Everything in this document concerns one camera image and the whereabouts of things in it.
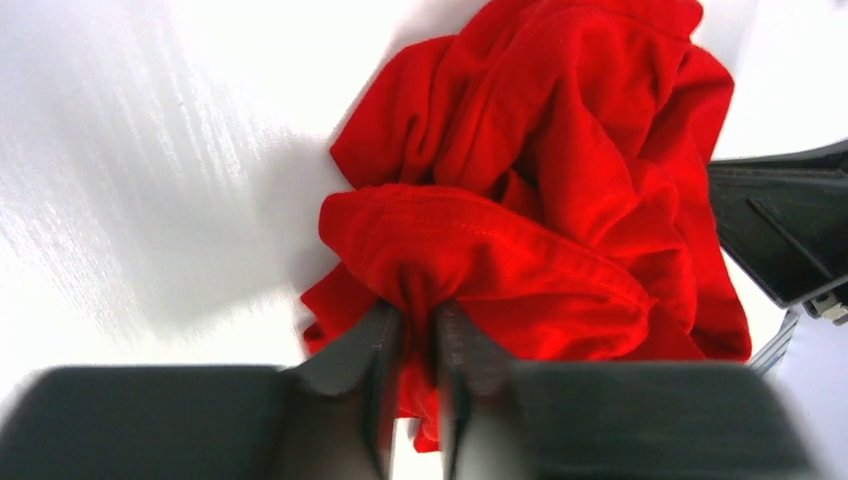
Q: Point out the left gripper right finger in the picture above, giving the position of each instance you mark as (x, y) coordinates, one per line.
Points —
(502, 417)

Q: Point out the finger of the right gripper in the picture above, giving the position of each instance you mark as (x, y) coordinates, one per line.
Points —
(783, 220)

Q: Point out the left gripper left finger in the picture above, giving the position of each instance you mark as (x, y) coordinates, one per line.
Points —
(329, 418)

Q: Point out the red t-shirt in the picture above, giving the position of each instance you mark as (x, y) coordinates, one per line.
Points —
(545, 167)

